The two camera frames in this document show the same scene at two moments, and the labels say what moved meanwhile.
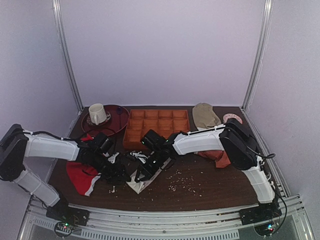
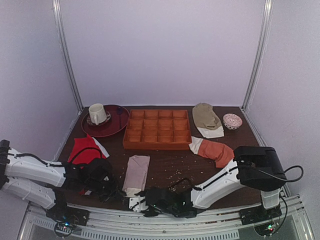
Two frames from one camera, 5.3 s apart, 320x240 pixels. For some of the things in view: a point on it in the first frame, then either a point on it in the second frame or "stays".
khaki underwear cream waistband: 205,116 stays
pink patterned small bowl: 230,115 stays
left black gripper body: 113,173 → 107,191
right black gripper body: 146,171 → 146,200
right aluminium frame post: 261,53 stays
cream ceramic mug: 97,113 stays
